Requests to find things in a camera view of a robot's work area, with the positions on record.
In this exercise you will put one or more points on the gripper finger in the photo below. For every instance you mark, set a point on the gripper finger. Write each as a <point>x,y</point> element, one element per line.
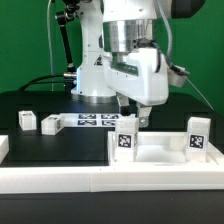
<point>124,106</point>
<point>143,113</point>

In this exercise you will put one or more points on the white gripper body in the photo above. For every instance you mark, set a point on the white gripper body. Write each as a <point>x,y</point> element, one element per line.
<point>149,86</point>

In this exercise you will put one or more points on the white square table top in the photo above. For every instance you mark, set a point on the white square table top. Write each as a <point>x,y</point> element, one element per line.
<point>163,148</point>

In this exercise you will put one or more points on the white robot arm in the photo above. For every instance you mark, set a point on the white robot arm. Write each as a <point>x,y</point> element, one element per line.
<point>121,59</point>

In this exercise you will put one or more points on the white U-shaped fence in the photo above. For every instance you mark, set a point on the white U-shaped fence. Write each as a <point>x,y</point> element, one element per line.
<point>122,177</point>

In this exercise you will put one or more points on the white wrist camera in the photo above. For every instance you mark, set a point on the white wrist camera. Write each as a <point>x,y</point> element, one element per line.
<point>177,76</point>

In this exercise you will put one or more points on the white marker base plate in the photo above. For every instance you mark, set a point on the white marker base plate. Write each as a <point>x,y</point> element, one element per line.
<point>90,119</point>

